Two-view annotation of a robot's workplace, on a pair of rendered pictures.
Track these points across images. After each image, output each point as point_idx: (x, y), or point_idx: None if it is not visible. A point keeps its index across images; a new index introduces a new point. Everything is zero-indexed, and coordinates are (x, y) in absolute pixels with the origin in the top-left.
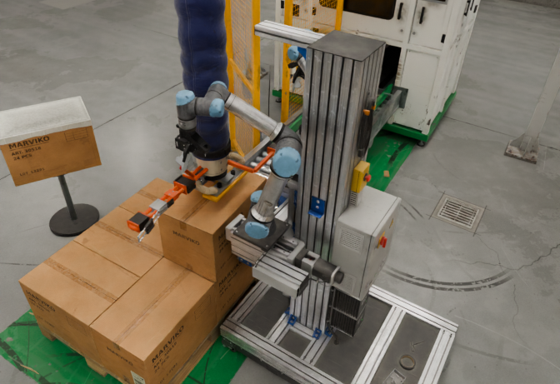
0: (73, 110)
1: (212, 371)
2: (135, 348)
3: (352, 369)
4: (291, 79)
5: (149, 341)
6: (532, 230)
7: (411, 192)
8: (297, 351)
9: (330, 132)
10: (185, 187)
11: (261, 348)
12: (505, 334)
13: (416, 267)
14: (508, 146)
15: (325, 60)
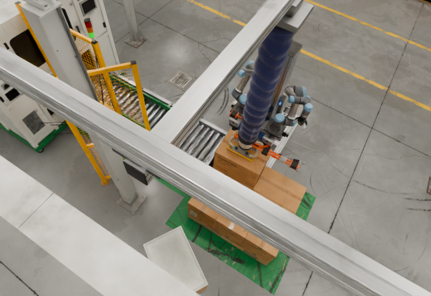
0: (167, 242)
1: None
2: (302, 191)
3: None
4: (41, 130)
5: (298, 187)
6: (194, 58)
7: (164, 94)
8: (273, 146)
9: (289, 74)
10: (270, 148)
11: (275, 158)
12: (247, 85)
13: (216, 103)
14: (131, 43)
15: (295, 55)
